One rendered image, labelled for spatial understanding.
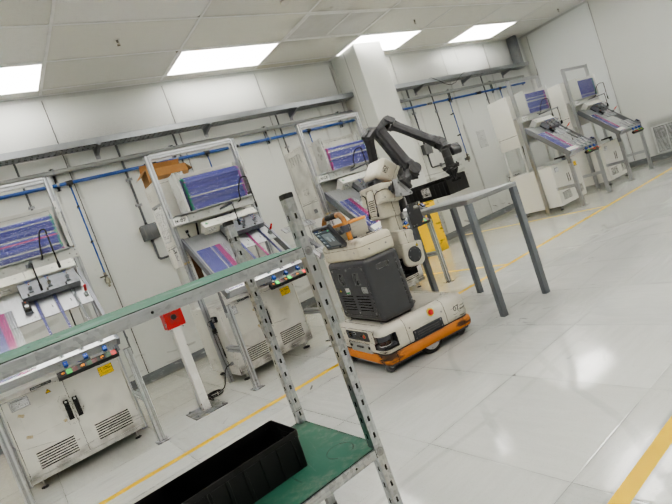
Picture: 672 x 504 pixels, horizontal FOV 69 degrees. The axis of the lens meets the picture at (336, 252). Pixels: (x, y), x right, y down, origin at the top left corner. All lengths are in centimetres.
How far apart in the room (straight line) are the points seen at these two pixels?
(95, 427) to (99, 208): 246
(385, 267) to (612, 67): 777
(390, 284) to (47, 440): 232
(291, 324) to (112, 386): 141
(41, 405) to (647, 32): 948
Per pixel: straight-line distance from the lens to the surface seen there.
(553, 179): 727
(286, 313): 409
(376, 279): 289
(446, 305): 312
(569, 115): 867
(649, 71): 994
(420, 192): 347
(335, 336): 136
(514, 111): 751
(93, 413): 368
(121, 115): 575
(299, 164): 490
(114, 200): 547
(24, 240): 379
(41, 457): 371
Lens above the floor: 101
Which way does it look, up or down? 4 degrees down
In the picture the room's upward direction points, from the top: 19 degrees counter-clockwise
